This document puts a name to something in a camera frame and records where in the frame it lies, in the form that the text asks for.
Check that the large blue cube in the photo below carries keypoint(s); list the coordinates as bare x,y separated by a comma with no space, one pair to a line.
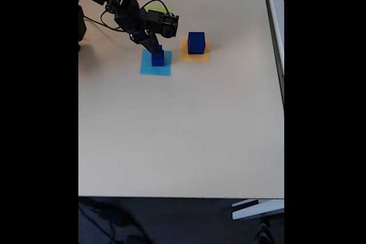
196,45

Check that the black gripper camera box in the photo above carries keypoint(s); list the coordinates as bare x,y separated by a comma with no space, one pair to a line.
164,24

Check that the orange paper square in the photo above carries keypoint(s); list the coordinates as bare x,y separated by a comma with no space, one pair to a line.
184,55

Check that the small blue cube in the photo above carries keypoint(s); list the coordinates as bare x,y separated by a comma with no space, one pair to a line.
160,49

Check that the green paper square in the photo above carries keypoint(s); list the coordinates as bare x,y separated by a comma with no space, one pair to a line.
155,7

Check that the medium blue cube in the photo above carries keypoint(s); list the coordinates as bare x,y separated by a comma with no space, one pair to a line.
157,60

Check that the light blue paper square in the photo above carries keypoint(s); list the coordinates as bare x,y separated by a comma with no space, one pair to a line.
145,68

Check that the white table foot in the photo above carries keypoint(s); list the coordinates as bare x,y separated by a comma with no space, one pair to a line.
257,209

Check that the white neighbouring table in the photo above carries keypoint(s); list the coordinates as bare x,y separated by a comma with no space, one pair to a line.
276,27

